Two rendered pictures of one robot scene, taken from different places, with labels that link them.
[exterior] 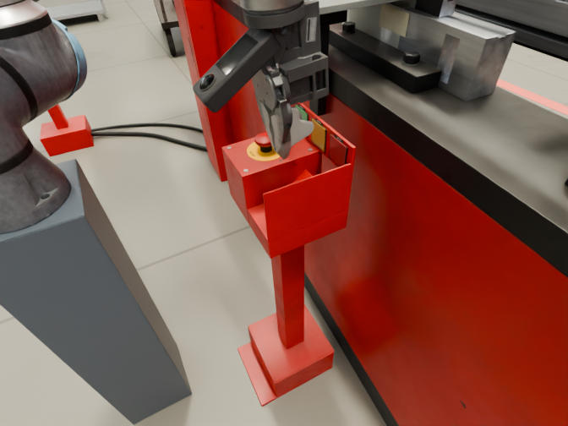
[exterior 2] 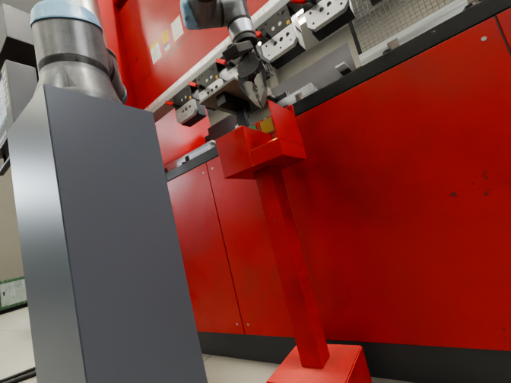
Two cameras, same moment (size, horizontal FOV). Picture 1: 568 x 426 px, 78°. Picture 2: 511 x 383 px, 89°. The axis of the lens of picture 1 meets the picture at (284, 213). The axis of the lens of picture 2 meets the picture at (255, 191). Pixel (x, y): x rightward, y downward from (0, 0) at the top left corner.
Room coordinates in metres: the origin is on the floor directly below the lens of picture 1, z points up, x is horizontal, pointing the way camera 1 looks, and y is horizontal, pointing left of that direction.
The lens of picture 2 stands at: (-0.10, 0.44, 0.50)
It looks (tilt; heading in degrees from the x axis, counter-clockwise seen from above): 8 degrees up; 328
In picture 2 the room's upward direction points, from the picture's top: 14 degrees counter-clockwise
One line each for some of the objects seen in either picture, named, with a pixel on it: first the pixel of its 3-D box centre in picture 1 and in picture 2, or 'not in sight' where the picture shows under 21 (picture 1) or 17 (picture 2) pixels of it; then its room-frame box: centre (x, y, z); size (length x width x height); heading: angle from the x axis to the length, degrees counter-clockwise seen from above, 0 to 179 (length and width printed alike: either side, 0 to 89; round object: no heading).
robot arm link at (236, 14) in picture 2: not in sight; (233, 10); (0.45, 0.01, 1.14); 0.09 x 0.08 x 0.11; 73
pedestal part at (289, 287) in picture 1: (288, 286); (290, 260); (0.51, 0.00, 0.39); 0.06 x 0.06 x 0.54; 25
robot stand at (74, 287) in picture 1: (111, 319); (118, 331); (0.45, 0.43, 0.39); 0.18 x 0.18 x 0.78; 25
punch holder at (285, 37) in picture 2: not in sight; (280, 38); (0.60, -0.30, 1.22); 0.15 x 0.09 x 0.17; 22
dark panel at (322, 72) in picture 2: not in sight; (273, 125); (1.17, -0.62, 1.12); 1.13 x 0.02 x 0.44; 22
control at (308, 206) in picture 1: (282, 174); (258, 140); (0.51, 0.00, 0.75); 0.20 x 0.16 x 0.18; 25
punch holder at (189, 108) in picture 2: not in sight; (189, 106); (1.15, -0.07, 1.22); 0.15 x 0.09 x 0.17; 22
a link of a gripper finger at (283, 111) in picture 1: (280, 111); (258, 73); (0.43, 0.00, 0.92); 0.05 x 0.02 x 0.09; 25
